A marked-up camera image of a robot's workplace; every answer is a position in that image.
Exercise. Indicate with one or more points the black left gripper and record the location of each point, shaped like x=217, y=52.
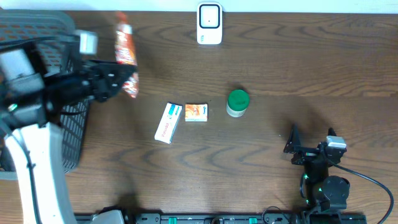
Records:
x=89, y=77

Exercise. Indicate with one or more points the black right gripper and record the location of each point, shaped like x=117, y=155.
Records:
x=306, y=154

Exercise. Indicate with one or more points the red Top chocolate bar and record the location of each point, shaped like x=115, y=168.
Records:
x=125, y=53

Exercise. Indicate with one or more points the green lid white bottle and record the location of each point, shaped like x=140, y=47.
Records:
x=237, y=103

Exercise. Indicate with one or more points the white Panadol box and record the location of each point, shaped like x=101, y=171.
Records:
x=168, y=123

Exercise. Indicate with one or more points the orange tissue pack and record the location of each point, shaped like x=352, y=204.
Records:
x=196, y=112

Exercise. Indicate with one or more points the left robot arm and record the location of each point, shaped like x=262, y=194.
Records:
x=32, y=102

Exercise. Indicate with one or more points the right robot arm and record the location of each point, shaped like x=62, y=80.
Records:
x=325, y=194

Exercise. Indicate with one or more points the white barcode scanner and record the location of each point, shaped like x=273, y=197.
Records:
x=209, y=23

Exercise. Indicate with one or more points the grey plastic basket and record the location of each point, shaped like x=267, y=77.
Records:
x=26, y=24

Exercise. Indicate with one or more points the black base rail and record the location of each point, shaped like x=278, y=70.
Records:
x=269, y=217

